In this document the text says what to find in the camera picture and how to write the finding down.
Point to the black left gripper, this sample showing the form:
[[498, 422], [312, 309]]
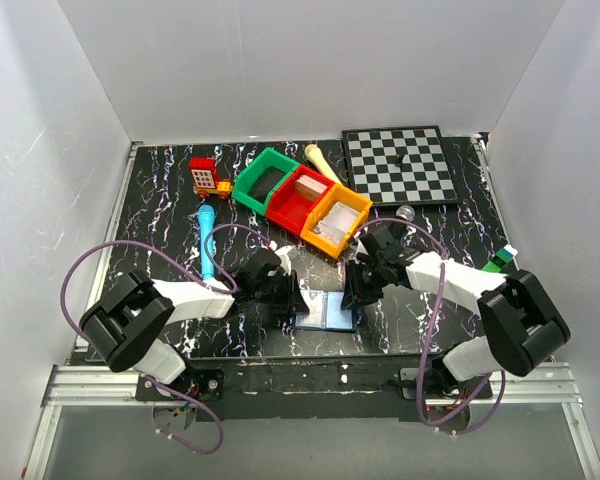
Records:
[[286, 291]]

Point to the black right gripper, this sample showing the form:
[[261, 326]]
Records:
[[359, 281]]

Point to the navy blue card holder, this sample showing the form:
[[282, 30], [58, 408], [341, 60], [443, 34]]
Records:
[[338, 320]]

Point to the white VIP credit card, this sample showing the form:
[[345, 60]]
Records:
[[315, 319]]

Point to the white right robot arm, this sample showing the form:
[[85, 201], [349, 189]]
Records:
[[522, 326]]

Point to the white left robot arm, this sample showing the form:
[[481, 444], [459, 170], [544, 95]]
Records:
[[125, 324]]

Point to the white cards stack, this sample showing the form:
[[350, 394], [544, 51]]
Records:
[[336, 223]]

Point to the yellow plastic bin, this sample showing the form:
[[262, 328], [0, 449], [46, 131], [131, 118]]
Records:
[[337, 193]]

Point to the black silver microphone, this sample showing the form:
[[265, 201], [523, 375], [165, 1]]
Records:
[[405, 213]]

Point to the red plastic bin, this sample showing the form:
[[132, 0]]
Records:
[[289, 210]]

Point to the green plastic bin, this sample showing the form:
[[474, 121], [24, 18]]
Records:
[[268, 157]]

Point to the blue toy microphone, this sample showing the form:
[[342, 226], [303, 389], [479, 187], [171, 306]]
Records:
[[206, 220]]

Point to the black white chessboard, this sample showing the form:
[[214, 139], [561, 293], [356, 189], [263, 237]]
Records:
[[425, 177]]

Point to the cream toy microphone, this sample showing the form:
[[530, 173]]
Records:
[[315, 156]]

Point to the green lego brick stack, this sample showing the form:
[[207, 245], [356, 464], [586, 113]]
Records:
[[503, 257]]

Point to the red yellow toy train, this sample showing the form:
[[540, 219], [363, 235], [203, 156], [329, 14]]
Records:
[[206, 180]]

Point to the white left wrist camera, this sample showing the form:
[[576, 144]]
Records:
[[286, 254]]

